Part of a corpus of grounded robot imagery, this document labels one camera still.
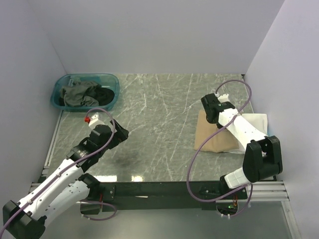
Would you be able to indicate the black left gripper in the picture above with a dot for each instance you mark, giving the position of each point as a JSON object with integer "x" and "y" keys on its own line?
{"x": 118, "y": 136}

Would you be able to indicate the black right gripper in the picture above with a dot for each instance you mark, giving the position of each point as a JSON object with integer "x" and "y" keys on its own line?
{"x": 218, "y": 126}

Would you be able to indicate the beige t shirt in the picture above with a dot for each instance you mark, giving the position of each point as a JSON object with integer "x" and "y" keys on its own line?
{"x": 222, "y": 142}

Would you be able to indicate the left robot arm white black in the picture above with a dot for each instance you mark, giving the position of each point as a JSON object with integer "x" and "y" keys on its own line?
{"x": 68, "y": 184}

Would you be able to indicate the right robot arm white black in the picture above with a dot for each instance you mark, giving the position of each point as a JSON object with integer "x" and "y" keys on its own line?
{"x": 262, "y": 158}

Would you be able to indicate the black t shirt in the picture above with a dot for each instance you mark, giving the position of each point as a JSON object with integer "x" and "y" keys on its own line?
{"x": 103, "y": 95}

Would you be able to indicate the folded white t shirt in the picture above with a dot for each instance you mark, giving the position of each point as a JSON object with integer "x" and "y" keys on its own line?
{"x": 256, "y": 119}

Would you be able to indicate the grey green t shirt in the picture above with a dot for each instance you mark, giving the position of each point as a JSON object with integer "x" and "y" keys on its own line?
{"x": 79, "y": 94}

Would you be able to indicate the teal plastic laundry basket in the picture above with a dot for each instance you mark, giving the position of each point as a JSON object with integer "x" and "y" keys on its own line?
{"x": 105, "y": 80}

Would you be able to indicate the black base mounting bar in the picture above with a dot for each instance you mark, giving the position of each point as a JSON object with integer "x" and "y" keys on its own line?
{"x": 203, "y": 189}

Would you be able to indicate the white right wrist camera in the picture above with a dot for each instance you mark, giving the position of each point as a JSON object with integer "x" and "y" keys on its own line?
{"x": 223, "y": 98}

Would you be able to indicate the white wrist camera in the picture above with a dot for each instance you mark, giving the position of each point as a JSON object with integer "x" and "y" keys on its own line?
{"x": 93, "y": 121}
{"x": 223, "y": 98}

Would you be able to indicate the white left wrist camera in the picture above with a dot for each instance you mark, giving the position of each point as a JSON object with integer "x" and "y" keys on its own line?
{"x": 93, "y": 121}

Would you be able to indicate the aluminium frame rail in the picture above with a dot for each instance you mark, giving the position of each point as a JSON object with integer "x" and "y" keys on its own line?
{"x": 269, "y": 190}

